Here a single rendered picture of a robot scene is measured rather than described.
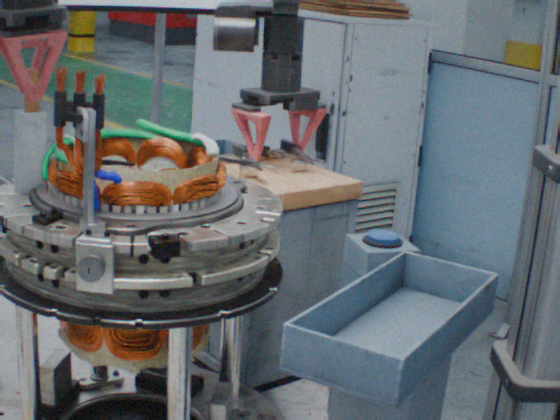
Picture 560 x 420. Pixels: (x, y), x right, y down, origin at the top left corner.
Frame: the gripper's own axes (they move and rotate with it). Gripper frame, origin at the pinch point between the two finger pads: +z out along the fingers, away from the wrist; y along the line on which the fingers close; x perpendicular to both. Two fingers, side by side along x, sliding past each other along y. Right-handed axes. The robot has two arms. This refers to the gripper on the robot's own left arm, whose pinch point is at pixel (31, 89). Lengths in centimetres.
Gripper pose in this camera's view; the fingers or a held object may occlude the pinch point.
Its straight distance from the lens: 92.9
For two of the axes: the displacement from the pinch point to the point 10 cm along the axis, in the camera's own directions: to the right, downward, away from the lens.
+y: 4.8, 3.1, -8.2
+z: -0.1, 9.4, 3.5
